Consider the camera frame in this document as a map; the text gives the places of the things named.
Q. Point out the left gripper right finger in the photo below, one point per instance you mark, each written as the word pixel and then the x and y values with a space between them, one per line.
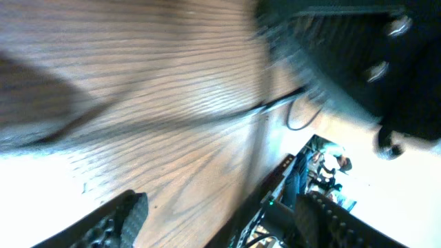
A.
pixel 323 223

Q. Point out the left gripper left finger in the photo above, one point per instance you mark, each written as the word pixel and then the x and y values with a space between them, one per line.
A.
pixel 116 224

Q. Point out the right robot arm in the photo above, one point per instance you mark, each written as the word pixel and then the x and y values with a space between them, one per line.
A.
pixel 373 61

